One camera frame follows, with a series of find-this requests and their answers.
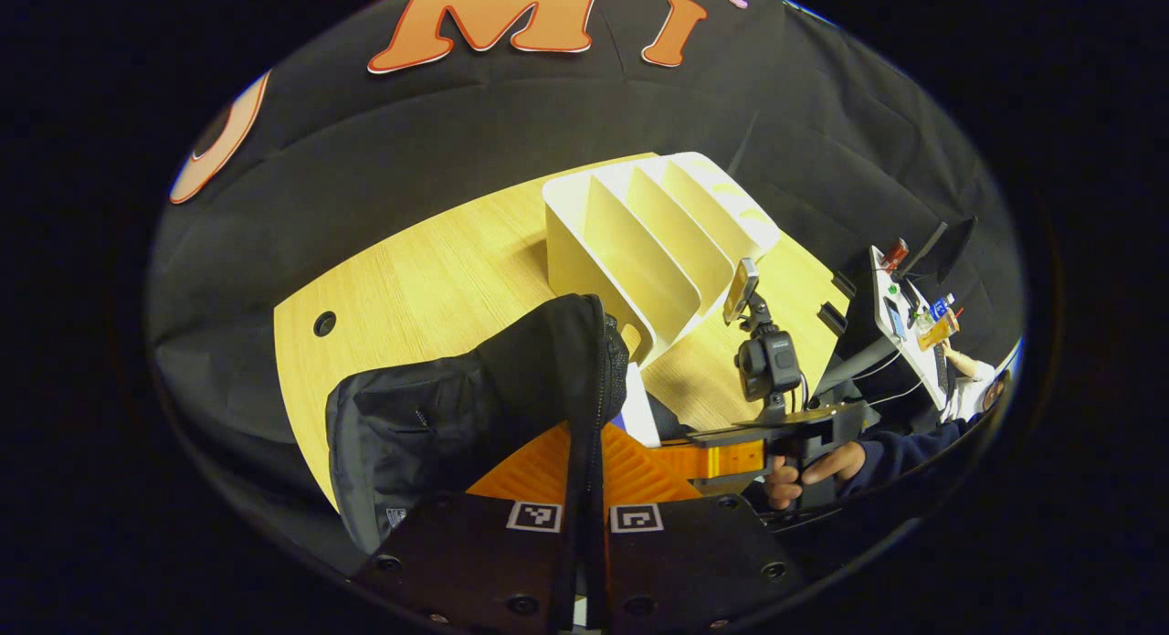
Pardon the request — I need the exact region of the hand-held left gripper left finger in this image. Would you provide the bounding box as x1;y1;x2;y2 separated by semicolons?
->
352;420;578;635

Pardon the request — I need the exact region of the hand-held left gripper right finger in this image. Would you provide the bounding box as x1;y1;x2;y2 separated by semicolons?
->
583;423;806;635

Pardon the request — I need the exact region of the blue dark cover book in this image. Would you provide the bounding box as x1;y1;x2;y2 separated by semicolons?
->
612;386;662;450

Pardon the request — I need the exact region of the black schoolbag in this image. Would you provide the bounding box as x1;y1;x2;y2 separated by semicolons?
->
325;293;633;556

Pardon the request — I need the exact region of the white bookshelf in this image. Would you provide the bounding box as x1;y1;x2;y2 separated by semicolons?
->
542;152;783;369

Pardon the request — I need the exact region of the black panel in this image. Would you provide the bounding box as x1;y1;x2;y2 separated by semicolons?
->
811;270;894;409

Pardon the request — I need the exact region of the cluttered white desk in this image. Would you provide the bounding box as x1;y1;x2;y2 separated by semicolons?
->
870;240;964;413

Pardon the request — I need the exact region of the black computer monitor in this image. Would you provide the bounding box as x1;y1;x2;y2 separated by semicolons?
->
899;216;979;285

